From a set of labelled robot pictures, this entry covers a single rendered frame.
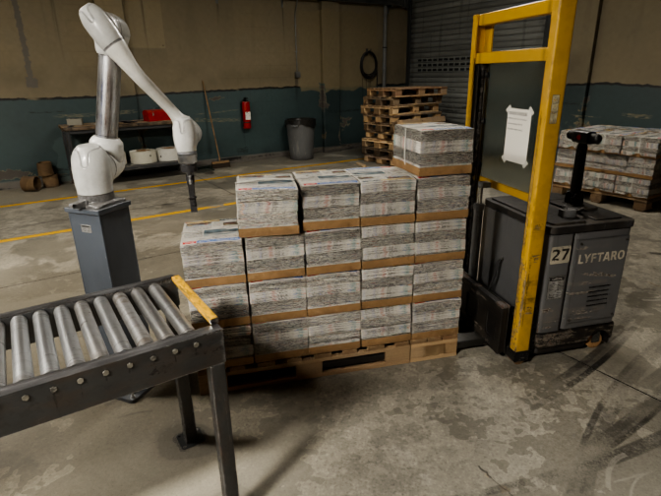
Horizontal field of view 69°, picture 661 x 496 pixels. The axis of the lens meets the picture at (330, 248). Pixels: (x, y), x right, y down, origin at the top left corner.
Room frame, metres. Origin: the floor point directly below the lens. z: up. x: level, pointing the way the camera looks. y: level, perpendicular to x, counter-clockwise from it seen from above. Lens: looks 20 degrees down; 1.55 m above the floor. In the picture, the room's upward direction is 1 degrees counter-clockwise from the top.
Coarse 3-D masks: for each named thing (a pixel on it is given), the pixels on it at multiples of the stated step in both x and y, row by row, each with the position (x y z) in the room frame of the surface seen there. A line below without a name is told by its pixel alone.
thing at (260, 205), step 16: (240, 192) 2.15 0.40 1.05; (256, 192) 2.16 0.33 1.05; (272, 192) 2.17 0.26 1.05; (288, 192) 2.18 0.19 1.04; (240, 208) 2.16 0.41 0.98; (256, 208) 2.17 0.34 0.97; (272, 208) 2.18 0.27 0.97; (288, 208) 2.19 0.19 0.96; (240, 224) 2.15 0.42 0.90; (256, 224) 2.16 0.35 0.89; (272, 224) 2.17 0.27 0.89; (288, 224) 2.18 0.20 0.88
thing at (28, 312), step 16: (112, 288) 1.67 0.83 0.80; (128, 288) 1.67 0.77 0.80; (144, 288) 1.70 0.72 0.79; (176, 288) 1.76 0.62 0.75; (48, 304) 1.55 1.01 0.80; (64, 304) 1.55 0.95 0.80; (112, 304) 1.63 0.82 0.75; (176, 304) 1.76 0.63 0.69; (0, 320) 1.45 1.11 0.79; (96, 320) 1.60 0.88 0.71; (32, 336) 1.49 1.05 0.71
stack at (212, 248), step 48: (192, 240) 2.14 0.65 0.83; (240, 240) 2.15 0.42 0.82; (288, 240) 2.20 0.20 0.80; (336, 240) 2.26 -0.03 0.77; (384, 240) 2.32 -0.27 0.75; (192, 288) 2.11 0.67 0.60; (240, 288) 2.14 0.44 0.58; (288, 288) 2.19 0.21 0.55; (336, 288) 2.25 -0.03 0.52; (384, 288) 2.31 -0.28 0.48; (240, 336) 2.14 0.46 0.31; (288, 336) 2.20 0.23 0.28; (336, 336) 2.26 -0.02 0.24; (384, 336) 2.32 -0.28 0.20; (240, 384) 2.14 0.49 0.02
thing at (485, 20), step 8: (544, 0) 2.42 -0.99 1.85; (552, 0) 2.36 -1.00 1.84; (512, 8) 2.66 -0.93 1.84; (520, 8) 2.59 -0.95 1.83; (528, 8) 2.53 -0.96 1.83; (536, 8) 2.47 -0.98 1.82; (544, 8) 2.41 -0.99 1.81; (480, 16) 2.96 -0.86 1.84; (488, 16) 2.88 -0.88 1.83; (496, 16) 2.80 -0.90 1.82; (504, 16) 2.73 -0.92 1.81; (512, 16) 2.65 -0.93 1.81; (520, 16) 2.58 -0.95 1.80; (528, 16) 2.52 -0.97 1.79; (536, 16) 2.50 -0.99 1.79; (480, 24) 2.95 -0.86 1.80; (488, 24) 2.88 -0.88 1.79; (496, 24) 2.87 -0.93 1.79
